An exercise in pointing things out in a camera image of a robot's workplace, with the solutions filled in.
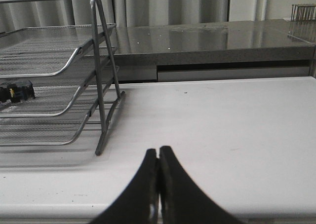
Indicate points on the grey pleated curtain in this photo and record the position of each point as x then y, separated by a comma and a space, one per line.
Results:
132, 13

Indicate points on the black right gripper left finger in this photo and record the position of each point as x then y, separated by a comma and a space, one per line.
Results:
138, 203

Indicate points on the silver mesh tray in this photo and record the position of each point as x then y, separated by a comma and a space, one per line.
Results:
61, 77
48, 119
37, 44

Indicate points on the small wire basket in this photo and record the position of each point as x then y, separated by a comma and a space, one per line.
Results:
303, 12

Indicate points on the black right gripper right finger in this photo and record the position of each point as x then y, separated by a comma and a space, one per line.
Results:
183, 202

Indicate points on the red emergency stop button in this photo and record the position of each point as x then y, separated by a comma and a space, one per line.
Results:
16, 91

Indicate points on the grey speckled counter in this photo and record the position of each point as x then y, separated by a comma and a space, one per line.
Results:
211, 51

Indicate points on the silver wire rack frame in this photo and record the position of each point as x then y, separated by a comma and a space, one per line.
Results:
108, 91

